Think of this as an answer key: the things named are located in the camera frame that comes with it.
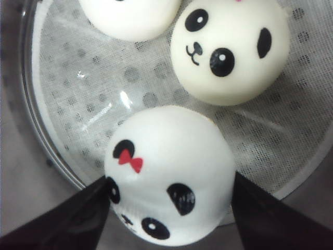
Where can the stainless steel steamer pot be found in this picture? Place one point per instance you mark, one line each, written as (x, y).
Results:
(35, 177)

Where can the panda bun pink bow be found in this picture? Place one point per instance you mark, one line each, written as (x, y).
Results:
(228, 52)

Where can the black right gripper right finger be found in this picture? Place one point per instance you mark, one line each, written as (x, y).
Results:
(264, 222)

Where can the white mesh steamer liner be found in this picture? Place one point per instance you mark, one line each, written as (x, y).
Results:
(86, 84)

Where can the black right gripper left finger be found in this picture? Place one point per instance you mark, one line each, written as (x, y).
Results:
(77, 223)

